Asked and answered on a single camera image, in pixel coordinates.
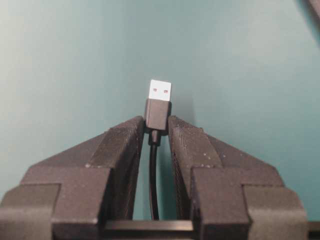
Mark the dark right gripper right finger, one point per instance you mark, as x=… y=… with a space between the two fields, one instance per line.
x=229 y=194

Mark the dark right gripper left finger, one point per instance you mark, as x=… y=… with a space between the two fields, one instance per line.
x=71 y=195

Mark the black USB cable male plug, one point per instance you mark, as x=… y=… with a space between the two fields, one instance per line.
x=157 y=110

